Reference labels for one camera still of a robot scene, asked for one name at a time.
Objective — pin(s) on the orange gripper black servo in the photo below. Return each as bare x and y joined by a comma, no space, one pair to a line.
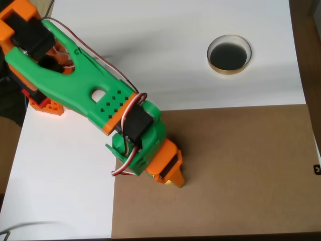
168,168

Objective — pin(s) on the small yellow plastic piece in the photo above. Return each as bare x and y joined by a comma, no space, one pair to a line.
169,182

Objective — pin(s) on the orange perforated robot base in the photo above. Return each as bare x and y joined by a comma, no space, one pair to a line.
47,105

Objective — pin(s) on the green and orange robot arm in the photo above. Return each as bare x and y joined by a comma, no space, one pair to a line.
75,82

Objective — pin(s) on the round gold metal tray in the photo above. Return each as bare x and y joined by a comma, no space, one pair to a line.
228,56

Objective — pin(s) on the brown fibreboard panel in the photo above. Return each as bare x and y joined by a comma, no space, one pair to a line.
238,175

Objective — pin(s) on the white sheet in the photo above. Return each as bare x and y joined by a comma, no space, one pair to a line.
175,50

